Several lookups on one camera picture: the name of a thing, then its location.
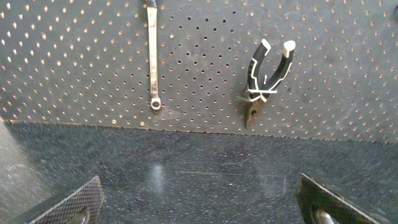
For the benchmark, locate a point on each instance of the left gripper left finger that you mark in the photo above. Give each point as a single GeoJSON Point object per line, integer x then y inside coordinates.
{"type": "Point", "coordinates": [77, 203]}

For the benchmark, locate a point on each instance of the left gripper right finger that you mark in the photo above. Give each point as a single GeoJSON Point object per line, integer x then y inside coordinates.
{"type": "Point", "coordinates": [323, 202]}

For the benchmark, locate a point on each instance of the wrench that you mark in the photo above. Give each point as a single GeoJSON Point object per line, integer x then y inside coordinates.
{"type": "Point", "coordinates": [152, 59]}

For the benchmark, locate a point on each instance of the black and white pliers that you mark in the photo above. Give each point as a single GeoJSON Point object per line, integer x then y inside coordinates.
{"type": "Point", "coordinates": [264, 81]}

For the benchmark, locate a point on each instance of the black pegboard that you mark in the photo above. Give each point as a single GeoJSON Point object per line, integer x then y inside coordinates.
{"type": "Point", "coordinates": [77, 68]}

